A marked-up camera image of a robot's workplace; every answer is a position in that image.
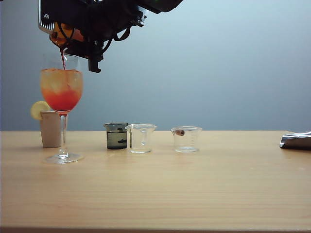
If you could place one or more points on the silver foil bag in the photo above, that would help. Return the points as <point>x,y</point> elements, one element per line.
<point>296,142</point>

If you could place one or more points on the yellow lemon slice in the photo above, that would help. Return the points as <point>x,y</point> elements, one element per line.
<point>37,109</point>

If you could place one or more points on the clear glass measuring cup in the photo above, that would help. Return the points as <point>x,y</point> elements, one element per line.
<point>141,145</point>

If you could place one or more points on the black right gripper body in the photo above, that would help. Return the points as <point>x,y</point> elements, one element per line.
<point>102,17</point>

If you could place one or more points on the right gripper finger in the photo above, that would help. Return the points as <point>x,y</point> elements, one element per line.
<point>75,52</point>

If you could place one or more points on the orange plastic measuring cup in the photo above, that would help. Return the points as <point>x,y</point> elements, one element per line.
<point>57,36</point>

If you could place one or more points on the beige paper cup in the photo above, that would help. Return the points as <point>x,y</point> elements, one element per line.
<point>49,131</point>

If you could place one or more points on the grey tinted measuring cup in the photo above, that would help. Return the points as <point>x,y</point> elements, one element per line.
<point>115,140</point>

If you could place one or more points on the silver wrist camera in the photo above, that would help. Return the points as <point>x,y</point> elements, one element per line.
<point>46,23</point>

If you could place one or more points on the wine glass with juice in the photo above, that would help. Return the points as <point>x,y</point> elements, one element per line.
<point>62,97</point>

